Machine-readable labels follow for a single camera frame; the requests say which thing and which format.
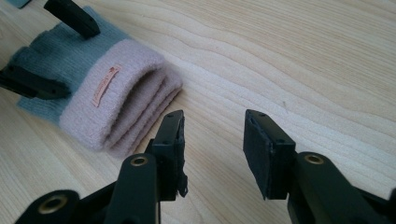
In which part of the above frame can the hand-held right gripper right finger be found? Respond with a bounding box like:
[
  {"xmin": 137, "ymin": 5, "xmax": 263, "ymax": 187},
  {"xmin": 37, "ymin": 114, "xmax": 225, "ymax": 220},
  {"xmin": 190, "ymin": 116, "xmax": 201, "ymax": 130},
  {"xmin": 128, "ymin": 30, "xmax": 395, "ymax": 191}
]
[{"xmin": 243, "ymin": 108, "xmax": 297, "ymax": 201}]

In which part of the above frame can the light blue plastic basket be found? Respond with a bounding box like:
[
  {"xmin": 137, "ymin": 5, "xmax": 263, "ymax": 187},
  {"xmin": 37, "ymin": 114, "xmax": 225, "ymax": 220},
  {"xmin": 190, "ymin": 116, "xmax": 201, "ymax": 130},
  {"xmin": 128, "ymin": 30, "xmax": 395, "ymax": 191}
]
[{"xmin": 5, "ymin": 0, "xmax": 33, "ymax": 9}]

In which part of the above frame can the grey pink knit glove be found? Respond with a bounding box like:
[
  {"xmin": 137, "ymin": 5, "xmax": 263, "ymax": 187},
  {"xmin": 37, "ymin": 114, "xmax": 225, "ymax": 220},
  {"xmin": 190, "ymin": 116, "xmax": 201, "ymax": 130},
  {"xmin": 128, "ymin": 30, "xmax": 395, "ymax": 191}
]
[
  {"xmin": 8, "ymin": 6, "xmax": 167, "ymax": 152},
  {"xmin": 104, "ymin": 63, "xmax": 184, "ymax": 159}
]

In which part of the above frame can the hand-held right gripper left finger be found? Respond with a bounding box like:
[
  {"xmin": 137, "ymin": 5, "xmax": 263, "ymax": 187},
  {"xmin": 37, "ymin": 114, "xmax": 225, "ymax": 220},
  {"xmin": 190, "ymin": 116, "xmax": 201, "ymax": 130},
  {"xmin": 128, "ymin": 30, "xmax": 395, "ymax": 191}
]
[{"xmin": 145, "ymin": 109, "xmax": 189, "ymax": 202}]

